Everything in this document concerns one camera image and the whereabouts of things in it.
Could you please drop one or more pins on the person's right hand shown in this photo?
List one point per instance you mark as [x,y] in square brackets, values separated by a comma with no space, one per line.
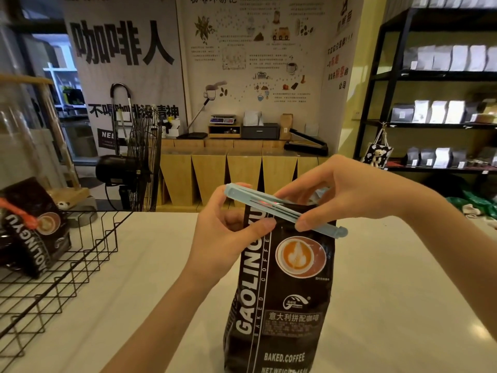
[357,190]

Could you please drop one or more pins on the person's left hand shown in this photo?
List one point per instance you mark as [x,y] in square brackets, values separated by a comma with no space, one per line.
[211,236]

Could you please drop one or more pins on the person's left thumb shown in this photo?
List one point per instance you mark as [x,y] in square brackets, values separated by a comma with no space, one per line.
[256,226]

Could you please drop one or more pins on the person's right thumb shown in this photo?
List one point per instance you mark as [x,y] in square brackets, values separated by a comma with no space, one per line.
[318,218]

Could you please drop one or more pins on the light blue bag sealing clip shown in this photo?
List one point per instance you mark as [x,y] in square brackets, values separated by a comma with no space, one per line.
[241,193]

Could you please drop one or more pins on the black coffee bag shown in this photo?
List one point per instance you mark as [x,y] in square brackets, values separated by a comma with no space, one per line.
[287,306]
[42,244]

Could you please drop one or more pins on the person's right forearm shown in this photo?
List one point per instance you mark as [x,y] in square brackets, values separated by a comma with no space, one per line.
[454,244]

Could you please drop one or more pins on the person's left forearm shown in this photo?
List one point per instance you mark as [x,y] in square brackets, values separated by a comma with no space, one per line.
[163,322]

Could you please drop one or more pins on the black heat sealer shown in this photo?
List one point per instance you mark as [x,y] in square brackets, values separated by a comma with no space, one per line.
[306,147]

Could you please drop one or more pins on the wooden counter cabinet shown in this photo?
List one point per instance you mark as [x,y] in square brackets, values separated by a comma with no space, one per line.
[209,170]

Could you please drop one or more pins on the tote bag with bear print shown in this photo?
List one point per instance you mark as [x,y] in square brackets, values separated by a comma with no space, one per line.
[377,153]

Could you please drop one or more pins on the brown paper bag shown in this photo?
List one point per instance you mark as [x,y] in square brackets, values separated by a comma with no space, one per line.
[286,127]

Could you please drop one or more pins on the small wooden shelf box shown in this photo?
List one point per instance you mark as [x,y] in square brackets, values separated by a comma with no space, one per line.
[224,131]

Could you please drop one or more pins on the white paper bags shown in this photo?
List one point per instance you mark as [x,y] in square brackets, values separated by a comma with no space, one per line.
[251,118]

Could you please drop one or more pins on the digital weighing scale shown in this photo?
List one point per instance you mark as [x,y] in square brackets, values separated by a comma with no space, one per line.
[223,119]

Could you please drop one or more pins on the white pen holder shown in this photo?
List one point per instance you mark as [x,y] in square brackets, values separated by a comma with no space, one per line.
[172,128]

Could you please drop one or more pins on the row of grey coffee packets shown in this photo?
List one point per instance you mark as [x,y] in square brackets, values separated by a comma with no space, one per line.
[442,157]

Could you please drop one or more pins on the white desk lamp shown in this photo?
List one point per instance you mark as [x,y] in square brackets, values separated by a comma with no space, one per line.
[211,91]

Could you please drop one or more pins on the black floor fan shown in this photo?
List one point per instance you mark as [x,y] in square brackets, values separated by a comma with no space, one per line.
[116,170]

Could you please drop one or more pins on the green plastic bags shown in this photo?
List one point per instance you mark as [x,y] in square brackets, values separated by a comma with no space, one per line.
[477,200]

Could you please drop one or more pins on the row of white coffee packets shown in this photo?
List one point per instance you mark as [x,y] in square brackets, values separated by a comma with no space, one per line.
[458,58]
[438,111]

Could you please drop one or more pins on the black metal shelf rack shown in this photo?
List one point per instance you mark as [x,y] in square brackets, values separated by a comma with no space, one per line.
[427,76]

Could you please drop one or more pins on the metal hand truck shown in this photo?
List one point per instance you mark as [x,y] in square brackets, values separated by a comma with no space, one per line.
[120,85]

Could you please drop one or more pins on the white banner with black letters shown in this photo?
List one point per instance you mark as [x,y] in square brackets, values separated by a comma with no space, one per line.
[124,73]

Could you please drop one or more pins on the wooden stand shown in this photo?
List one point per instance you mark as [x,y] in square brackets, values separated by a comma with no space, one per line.
[62,143]

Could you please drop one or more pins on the orange bag sealing clip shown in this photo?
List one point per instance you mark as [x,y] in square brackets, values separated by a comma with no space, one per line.
[19,213]

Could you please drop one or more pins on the clear glass jar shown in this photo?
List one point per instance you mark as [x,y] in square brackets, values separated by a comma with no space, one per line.
[19,132]

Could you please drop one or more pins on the illustrated coffee wall poster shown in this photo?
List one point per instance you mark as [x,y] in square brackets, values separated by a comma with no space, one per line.
[240,42]

